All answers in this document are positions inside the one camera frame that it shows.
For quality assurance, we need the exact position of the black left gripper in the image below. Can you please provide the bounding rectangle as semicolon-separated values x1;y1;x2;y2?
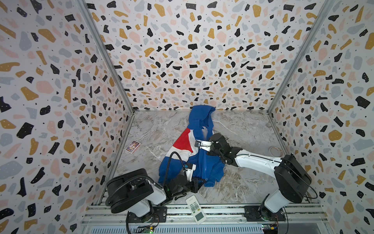
171;178;206;199

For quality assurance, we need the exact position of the blue red white jacket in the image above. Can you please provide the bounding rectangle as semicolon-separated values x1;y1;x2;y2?
158;105;224;187

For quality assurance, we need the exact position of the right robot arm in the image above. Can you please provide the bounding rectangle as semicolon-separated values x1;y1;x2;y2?
200;133;312;221

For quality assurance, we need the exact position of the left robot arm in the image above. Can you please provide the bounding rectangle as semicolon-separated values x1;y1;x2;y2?
105;165;206;223

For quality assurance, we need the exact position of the white remote control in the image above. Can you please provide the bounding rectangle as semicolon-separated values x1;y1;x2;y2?
186;196;206;225

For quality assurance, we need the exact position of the clear tape roll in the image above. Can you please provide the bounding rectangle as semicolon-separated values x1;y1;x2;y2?
268;146;284;158

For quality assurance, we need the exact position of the small playing card box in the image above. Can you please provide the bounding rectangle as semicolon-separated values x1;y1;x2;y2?
125;140;141;154

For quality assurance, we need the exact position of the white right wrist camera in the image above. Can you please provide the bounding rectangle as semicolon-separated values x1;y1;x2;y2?
194;140;213;152

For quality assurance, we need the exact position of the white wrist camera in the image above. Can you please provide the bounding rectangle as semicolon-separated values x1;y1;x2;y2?
184;162;196;182
194;140;213;152

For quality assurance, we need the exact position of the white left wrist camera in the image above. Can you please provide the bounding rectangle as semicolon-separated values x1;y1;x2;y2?
184;162;196;182

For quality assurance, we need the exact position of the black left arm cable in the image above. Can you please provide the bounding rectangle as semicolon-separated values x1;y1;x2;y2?
162;151;186;188

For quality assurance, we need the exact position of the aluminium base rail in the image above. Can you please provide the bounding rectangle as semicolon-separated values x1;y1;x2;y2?
82;203;333;234

